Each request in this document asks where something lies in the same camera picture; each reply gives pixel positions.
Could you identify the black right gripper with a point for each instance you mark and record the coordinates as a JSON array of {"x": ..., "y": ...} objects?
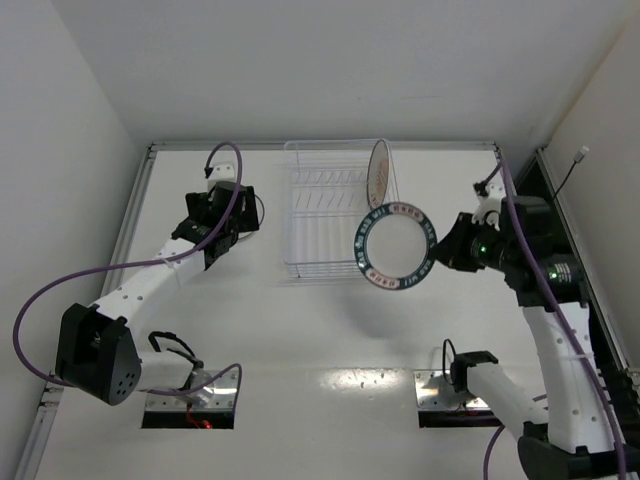
[{"x": 454, "y": 243}]

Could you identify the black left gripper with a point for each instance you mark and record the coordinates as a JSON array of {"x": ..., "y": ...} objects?
[{"x": 247, "y": 208}]

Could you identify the plate with dark green rim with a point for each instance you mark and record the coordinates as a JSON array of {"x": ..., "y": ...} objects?
[{"x": 392, "y": 246}]

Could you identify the white plate orange sunburst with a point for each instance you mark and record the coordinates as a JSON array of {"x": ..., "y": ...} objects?
[{"x": 377, "y": 179}]

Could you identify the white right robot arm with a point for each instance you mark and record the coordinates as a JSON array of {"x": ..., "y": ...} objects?
[{"x": 575, "y": 436}]

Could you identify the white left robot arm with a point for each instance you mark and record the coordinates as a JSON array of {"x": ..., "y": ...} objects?
[{"x": 101, "y": 350}]

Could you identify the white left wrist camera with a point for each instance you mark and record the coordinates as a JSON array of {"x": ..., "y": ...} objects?
[{"x": 222, "y": 172}]

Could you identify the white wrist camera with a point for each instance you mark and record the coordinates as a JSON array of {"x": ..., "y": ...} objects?
[
  {"x": 222, "y": 172},
  {"x": 489, "y": 196}
]

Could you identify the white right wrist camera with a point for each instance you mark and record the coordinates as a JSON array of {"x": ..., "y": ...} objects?
[{"x": 489, "y": 196}]

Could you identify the white wire dish rack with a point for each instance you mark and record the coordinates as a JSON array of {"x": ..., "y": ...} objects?
[{"x": 325, "y": 204}]

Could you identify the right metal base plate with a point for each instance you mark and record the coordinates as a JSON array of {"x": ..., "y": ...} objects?
[{"x": 434, "y": 394}]

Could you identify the metal base plate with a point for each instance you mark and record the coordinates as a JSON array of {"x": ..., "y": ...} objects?
[
  {"x": 208, "y": 391},
  {"x": 434, "y": 394}
]

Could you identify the black cable white plug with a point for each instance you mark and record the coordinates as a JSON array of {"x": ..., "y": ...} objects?
[{"x": 550, "y": 191}]

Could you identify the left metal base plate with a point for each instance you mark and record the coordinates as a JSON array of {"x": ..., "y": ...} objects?
[{"x": 208, "y": 391}]

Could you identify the aluminium table frame rail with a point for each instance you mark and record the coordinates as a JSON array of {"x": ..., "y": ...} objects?
[{"x": 51, "y": 395}]

